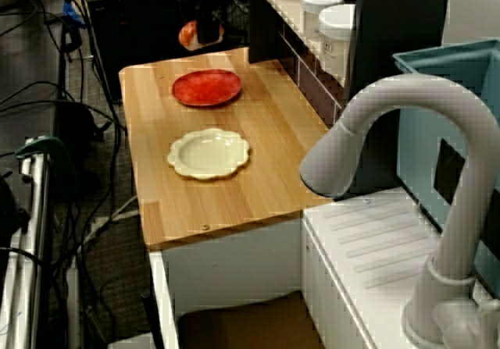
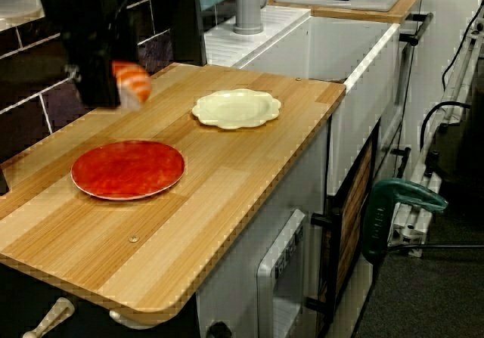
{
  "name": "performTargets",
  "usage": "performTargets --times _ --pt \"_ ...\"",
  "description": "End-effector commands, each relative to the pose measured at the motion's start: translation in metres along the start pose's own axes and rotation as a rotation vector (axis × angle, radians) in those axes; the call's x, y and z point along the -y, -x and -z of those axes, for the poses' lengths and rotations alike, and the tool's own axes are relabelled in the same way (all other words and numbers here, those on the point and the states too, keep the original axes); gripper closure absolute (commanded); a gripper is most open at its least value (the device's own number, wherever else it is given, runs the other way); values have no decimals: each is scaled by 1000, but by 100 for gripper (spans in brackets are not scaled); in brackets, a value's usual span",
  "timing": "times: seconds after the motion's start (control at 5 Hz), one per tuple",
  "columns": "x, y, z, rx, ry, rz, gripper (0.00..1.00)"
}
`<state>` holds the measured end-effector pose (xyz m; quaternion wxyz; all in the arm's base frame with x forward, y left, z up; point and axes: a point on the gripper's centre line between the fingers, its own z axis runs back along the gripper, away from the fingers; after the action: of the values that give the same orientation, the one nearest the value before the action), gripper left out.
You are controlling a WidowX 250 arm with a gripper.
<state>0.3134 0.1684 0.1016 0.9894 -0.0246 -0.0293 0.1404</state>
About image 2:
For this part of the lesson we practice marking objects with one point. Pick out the grey toy faucet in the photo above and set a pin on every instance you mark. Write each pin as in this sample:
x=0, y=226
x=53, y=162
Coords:
x=247, y=9

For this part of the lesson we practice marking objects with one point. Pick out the white toy sink unit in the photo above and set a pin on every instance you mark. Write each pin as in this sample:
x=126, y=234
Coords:
x=359, y=100

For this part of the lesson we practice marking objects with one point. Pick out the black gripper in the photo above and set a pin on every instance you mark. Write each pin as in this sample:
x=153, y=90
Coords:
x=98, y=39

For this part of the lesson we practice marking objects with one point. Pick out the wood panel cabinet door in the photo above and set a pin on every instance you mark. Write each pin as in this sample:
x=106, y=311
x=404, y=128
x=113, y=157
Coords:
x=355, y=209

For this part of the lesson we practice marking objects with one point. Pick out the dark tile backsplash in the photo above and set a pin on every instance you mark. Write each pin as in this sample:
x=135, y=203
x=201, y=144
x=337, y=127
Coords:
x=22, y=126

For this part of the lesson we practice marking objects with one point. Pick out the aluminium frame rail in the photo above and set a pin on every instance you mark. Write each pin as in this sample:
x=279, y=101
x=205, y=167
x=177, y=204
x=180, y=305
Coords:
x=406, y=232

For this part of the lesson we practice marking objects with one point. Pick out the cream shelf ledge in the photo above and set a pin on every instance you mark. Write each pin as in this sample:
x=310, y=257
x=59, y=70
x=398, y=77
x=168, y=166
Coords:
x=22, y=22

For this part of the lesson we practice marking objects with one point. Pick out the cream scalloped plate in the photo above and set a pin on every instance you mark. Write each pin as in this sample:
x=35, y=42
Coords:
x=234, y=109

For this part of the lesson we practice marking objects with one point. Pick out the salmon nigiri sushi toy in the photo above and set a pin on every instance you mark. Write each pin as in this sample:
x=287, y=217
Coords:
x=134, y=82

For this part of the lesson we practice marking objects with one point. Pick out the red round plate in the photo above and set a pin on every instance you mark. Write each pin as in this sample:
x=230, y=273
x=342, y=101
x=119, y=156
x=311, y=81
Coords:
x=128, y=171

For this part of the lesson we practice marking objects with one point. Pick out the dark shelf side panel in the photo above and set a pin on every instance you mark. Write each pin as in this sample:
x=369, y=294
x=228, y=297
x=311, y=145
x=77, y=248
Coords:
x=189, y=31

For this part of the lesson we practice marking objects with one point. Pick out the green bar clamp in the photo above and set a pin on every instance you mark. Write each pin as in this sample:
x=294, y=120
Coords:
x=378, y=221

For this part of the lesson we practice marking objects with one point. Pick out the white toy kitchen cabinet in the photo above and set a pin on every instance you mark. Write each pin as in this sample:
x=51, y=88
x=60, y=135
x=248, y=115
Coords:
x=242, y=247

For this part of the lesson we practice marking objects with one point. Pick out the black appliance knob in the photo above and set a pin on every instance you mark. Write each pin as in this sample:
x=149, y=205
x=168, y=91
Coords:
x=219, y=330

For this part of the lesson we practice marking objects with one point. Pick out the grey toy appliance door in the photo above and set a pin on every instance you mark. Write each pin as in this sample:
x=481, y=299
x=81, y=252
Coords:
x=280, y=277

